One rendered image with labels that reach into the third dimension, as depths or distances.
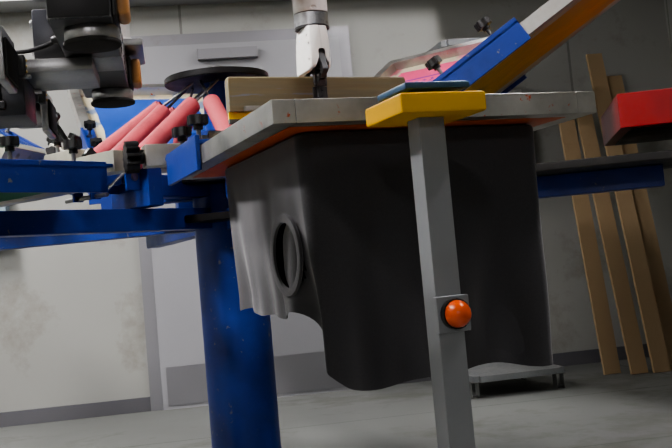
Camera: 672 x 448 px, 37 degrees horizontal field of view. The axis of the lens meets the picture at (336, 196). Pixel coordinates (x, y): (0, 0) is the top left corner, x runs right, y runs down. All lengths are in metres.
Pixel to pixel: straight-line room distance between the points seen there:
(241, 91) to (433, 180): 0.81
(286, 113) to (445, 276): 0.36
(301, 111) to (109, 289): 4.49
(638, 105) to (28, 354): 4.17
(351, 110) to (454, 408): 0.49
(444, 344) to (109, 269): 4.68
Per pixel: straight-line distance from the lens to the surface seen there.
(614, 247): 5.96
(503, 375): 5.25
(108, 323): 6.00
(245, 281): 2.07
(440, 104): 1.39
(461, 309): 1.38
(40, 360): 6.04
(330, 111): 1.58
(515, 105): 1.72
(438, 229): 1.41
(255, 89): 2.15
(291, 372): 5.99
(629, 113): 2.70
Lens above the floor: 0.73
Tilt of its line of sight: 4 degrees up
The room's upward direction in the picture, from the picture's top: 5 degrees counter-clockwise
